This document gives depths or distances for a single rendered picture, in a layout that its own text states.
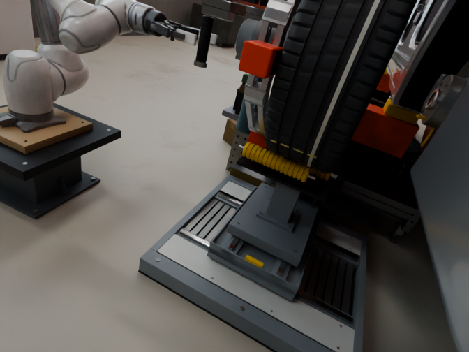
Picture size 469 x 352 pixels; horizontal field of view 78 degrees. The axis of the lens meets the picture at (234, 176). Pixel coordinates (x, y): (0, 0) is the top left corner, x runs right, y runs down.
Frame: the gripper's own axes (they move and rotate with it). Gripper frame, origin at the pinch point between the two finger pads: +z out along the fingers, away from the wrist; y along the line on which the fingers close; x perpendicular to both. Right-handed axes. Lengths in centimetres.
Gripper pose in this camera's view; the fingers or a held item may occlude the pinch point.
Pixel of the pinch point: (204, 39)
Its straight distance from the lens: 101.8
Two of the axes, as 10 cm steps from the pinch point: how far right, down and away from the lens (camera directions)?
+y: -4.0, 3.9, -8.3
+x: 2.3, -8.3, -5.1
